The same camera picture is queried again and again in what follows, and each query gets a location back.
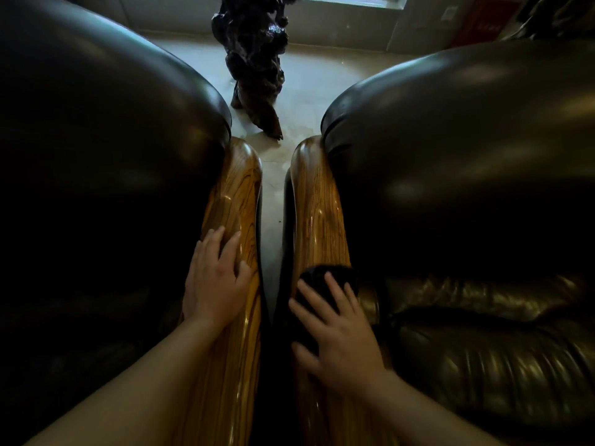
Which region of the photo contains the dark leather armchair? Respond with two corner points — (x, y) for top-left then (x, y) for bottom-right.
(0, 0), (233, 446)
(274, 38), (595, 446)

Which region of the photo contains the person's right hand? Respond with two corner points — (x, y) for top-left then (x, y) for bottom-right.
(288, 272), (389, 398)

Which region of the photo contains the person's left hand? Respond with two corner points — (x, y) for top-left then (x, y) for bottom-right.
(182, 226), (254, 331)

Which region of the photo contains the black cleaning cloth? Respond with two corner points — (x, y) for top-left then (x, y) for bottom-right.
(294, 265), (359, 356)

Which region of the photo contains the dark carved wooden furniture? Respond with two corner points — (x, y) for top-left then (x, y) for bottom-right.
(503, 0), (595, 42)

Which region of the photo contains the person's right forearm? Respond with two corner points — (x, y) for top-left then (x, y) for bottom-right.
(360, 370), (509, 446)

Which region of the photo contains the red wall cabinet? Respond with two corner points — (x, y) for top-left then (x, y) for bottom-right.
(447, 0), (517, 48)

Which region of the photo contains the dark carved root sculpture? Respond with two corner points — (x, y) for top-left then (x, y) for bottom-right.
(211, 0), (306, 141)

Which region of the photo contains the glossy wooden armrest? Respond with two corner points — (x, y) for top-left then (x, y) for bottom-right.
(288, 135), (401, 446)
(171, 136), (264, 446)

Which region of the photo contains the person's left forearm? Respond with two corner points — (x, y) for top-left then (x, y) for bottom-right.
(23, 317), (226, 446)

